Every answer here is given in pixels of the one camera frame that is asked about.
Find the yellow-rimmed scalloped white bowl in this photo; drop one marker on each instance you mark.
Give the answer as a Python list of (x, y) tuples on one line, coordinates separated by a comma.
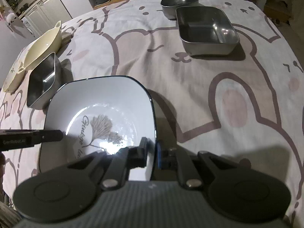
[(11, 80)]

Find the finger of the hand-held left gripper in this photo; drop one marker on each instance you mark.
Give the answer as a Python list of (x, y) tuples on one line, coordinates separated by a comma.
[(51, 135)]

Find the cardboard box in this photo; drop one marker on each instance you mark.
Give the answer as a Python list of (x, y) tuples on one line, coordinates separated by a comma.
[(277, 11)]

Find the white kitchen cabinets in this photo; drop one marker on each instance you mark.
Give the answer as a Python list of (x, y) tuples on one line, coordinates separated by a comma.
[(47, 11)]

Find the round steel bowl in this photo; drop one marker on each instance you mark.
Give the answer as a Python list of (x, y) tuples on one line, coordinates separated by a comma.
[(178, 0)]

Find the large steel rectangular container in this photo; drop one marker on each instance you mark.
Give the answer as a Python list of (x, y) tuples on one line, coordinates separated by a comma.
[(201, 28)]

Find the small steel rectangular container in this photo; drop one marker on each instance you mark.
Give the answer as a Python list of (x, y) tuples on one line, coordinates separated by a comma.
[(40, 85)]

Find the printed bear blanket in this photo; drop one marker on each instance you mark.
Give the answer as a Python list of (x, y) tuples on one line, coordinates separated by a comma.
[(142, 59)]

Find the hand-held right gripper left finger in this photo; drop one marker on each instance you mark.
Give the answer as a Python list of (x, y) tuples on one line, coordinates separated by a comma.
[(142, 152)]

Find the white square plate dark rim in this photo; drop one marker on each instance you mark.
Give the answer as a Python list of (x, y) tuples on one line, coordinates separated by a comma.
[(106, 99)]

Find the white plush toy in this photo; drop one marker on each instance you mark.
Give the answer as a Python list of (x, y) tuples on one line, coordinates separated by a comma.
[(10, 17)]

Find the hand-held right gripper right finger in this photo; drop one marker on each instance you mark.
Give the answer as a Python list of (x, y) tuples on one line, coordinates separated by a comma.
[(159, 155)]

